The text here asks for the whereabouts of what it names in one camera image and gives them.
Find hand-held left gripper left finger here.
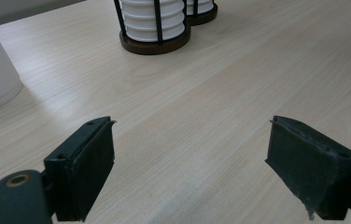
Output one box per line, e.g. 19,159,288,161
43,116,118,223

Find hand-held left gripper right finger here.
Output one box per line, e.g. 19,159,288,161
263,115,351,221

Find short stack of white cups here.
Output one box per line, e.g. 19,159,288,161
120,0,187,43

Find tall stack of white cups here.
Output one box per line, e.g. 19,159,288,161
186,0,216,16

